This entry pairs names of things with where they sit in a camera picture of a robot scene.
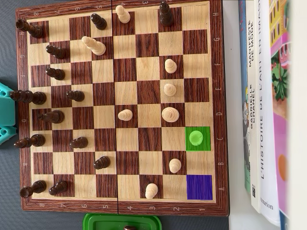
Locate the dark brown chess queen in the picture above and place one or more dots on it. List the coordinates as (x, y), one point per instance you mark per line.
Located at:
(166, 15)

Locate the thin blue comic book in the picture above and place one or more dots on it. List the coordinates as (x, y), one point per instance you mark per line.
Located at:
(243, 60)

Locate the light wooden chess bishop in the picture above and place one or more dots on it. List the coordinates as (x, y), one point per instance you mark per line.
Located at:
(96, 46)

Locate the light wooden chess rook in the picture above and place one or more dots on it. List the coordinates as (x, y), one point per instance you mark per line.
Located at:
(195, 137)

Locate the dark brown chess king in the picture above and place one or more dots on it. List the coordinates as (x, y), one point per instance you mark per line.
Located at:
(36, 97)

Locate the light wooden chess pawn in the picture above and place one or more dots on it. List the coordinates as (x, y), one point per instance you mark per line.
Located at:
(124, 115)
(170, 66)
(169, 89)
(175, 165)
(123, 14)
(151, 191)

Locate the light wooden chess king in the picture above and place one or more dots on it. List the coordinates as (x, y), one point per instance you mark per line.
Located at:
(169, 114)

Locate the colourful pink cover book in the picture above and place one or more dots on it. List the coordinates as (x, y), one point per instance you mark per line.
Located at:
(279, 134)

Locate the wooden chess board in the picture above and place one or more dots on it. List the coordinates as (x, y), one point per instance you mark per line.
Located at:
(149, 139)

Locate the dark brown chess rook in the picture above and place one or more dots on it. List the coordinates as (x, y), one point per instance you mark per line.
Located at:
(33, 30)
(38, 187)

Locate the green plastic container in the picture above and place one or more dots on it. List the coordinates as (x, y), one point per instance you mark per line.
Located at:
(91, 222)

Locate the dark brown chess pawn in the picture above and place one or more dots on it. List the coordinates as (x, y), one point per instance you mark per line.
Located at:
(80, 143)
(76, 95)
(99, 22)
(57, 52)
(57, 74)
(60, 187)
(103, 162)

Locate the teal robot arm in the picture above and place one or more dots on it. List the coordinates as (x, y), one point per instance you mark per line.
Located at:
(6, 112)

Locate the white Gabrielle Chanel book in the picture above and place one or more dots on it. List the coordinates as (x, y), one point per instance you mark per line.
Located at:
(256, 148)

